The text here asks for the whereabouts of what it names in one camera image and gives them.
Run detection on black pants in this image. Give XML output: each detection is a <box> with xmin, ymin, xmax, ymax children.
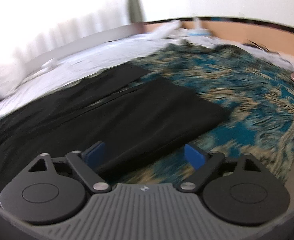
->
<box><xmin>0</xmin><ymin>63</ymin><xmax>230</xmax><ymax>192</ymax></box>

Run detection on teal paisley bedspread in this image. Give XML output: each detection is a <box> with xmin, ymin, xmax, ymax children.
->
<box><xmin>132</xmin><ymin>41</ymin><xmax>294</xmax><ymax>182</ymax></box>

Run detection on white pillow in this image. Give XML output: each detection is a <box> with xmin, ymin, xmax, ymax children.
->
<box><xmin>0</xmin><ymin>55</ymin><xmax>26</xmax><ymax>100</ymax></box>

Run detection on small white crumpled cloth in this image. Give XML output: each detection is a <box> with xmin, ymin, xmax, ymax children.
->
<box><xmin>41</xmin><ymin>59</ymin><xmax>57</xmax><ymax>72</ymax></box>

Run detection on white bed sheet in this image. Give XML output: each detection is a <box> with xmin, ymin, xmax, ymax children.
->
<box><xmin>0</xmin><ymin>34</ymin><xmax>178</xmax><ymax>119</ymax></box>

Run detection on blue face mask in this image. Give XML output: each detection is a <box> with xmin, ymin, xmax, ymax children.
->
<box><xmin>188</xmin><ymin>28</ymin><xmax>212</xmax><ymax>36</ymax></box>

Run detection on white crumpled cloth at edge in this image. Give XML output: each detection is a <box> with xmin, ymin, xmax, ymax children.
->
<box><xmin>149</xmin><ymin>20</ymin><xmax>182</xmax><ymax>40</ymax></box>

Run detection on white sheer curtain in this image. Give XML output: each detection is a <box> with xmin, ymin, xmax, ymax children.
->
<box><xmin>0</xmin><ymin>0</ymin><xmax>130</xmax><ymax>61</ymax></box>

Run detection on right green drape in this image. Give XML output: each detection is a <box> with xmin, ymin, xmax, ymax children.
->
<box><xmin>127</xmin><ymin>0</ymin><xmax>144</xmax><ymax>23</ymax></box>

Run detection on wooden bed frame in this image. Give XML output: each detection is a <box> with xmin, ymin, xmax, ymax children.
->
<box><xmin>25</xmin><ymin>17</ymin><xmax>294</xmax><ymax>66</ymax></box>

